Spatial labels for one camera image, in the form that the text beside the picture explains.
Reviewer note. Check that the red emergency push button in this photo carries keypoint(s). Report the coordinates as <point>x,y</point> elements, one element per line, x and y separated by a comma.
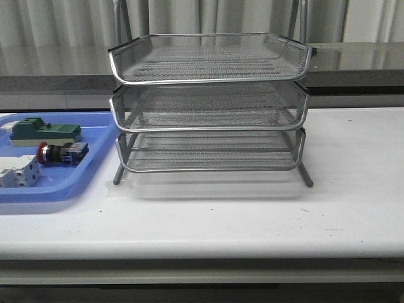
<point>69,153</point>

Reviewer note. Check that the clear tape patch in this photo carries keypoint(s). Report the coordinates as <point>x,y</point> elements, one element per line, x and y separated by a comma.
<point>116,190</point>

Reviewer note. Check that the blue plastic tray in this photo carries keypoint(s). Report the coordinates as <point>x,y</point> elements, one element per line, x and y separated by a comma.
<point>59,182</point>

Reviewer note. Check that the grey stone counter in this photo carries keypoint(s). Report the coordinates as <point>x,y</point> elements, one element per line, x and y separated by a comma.
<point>371,67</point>

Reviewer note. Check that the white circuit breaker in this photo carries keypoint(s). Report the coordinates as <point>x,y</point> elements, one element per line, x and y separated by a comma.
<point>23,171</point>

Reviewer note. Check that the green knife switch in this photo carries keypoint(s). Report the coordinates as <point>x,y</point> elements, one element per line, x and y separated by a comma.
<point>32,131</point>

